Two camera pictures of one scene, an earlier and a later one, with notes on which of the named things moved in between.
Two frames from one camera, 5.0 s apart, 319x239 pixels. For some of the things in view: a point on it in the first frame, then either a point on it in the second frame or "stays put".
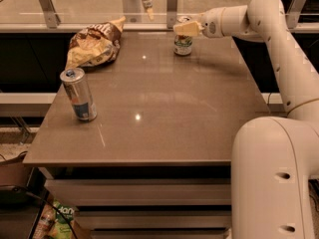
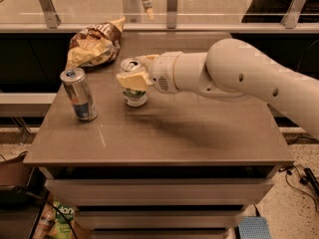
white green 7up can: [182, 45] -> [133, 97]
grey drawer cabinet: [143, 146] stays put
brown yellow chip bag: [96, 45] stays put
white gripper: [209, 26] -> [161, 71]
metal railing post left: [46, 2] stays put
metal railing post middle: [171, 6] stays put
